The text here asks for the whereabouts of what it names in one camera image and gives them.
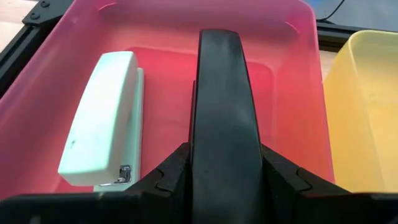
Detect pink plastic bin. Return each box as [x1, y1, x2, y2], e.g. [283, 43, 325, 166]
[0, 0, 336, 200]

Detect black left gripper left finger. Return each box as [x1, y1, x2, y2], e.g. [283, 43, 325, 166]
[124, 142, 193, 224]

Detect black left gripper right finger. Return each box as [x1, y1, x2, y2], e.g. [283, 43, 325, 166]
[262, 144, 352, 224]

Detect yellow plastic bin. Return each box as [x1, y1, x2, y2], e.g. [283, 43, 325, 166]
[322, 29, 398, 194]

